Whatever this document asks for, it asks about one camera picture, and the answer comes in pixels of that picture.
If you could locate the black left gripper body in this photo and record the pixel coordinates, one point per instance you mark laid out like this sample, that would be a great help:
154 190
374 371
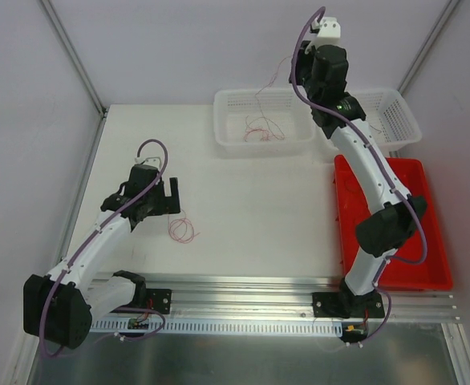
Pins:
169 200

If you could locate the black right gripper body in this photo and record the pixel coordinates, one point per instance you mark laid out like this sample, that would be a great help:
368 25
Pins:
299 64

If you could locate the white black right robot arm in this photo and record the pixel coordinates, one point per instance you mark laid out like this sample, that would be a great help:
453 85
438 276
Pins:
394 213

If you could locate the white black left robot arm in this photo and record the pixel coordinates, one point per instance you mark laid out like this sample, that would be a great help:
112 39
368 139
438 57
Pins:
60 306

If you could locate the white perforated basket right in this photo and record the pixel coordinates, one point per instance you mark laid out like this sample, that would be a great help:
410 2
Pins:
392 122

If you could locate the white perforated basket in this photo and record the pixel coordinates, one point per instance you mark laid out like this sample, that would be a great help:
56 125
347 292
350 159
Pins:
392 122
269 122

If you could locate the white perforated basket left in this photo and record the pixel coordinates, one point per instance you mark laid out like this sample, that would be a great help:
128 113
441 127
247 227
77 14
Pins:
269 122

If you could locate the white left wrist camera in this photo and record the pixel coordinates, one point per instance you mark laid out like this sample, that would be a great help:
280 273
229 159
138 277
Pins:
154 161

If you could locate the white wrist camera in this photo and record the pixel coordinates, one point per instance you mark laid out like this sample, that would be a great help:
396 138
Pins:
154 161
326 31

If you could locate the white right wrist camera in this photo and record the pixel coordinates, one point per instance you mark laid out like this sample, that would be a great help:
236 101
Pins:
326 31

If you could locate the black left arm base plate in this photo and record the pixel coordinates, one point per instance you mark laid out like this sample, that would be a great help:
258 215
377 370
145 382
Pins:
159 300

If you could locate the aluminium frame post left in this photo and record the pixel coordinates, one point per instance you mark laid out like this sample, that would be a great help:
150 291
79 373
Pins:
64 39

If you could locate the aluminium frame post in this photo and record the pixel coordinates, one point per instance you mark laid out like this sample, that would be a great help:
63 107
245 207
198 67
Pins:
442 20
64 39

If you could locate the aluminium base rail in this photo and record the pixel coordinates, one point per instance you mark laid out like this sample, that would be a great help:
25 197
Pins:
285 299

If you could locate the white slotted cable duct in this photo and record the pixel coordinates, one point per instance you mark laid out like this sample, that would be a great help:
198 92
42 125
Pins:
302 327

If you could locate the aluminium frame post right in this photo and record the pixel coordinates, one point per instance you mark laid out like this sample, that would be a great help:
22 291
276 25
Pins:
442 20

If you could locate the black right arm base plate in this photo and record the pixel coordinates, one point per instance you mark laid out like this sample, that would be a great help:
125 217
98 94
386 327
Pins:
339 305

